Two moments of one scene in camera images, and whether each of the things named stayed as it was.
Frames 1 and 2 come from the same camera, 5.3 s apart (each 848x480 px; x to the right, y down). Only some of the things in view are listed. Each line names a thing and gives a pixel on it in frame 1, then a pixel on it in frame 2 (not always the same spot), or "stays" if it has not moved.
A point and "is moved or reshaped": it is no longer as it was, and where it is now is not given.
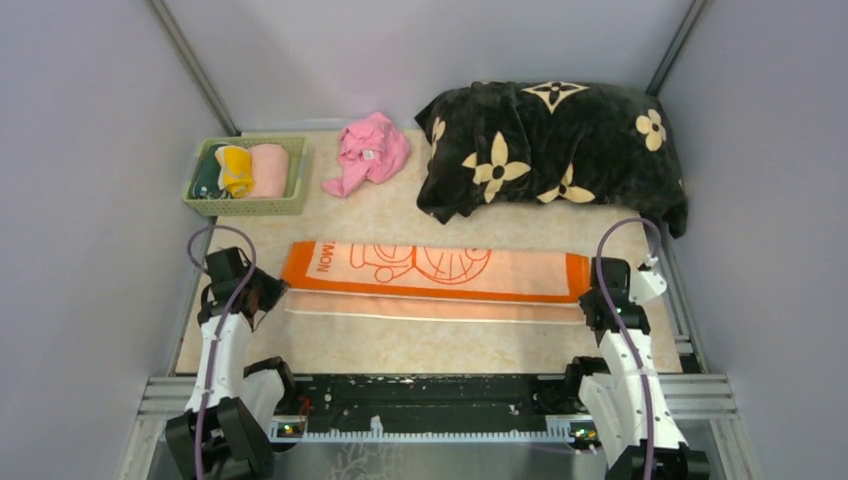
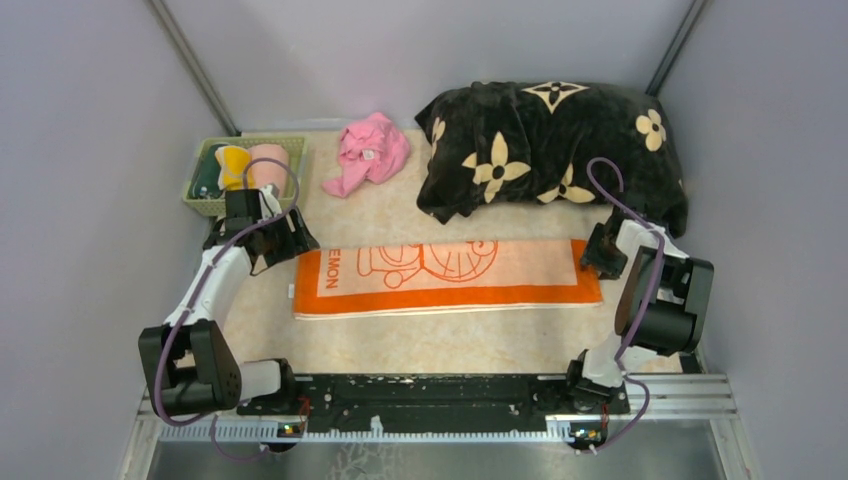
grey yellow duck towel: x=236 y=176 stays
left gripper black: x=274 y=289 → x=297 y=242
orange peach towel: x=431 y=282 is moved or reshaped
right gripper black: x=585 y=299 → x=590 y=257
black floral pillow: x=556 y=141 stays
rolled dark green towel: x=207 y=174 stays
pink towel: x=369 y=145 stays
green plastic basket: x=279 y=205 stays
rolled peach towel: x=270 y=163 stays
